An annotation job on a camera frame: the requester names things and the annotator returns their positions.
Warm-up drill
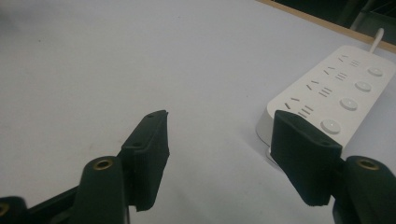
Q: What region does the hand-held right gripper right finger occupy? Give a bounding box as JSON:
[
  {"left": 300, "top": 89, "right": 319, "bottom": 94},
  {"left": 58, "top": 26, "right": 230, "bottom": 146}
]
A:
[{"left": 269, "top": 109, "right": 347, "bottom": 207}]

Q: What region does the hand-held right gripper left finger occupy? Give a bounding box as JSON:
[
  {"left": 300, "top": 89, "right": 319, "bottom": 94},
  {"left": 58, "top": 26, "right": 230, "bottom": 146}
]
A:
[{"left": 117, "top": 109, "right": 171, "bottom": 213}]

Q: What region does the white power strip cable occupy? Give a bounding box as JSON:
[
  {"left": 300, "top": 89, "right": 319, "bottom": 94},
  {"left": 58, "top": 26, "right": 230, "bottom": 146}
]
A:
[{"left": 368, "top": 27, "right": 385, "bottom": 54}]

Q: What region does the white power strip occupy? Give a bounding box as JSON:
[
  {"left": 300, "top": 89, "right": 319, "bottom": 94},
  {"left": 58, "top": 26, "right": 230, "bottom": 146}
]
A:
[{"left": 255, "top": 45, "right": 396, "bottom": 154}]

